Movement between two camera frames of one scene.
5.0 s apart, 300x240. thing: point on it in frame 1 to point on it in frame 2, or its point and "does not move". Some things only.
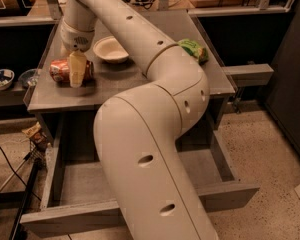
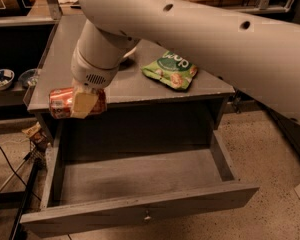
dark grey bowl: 30,77 does not move
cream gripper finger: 76,66 to 83,102
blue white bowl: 0,80 does not move
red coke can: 60,71 to 61,102
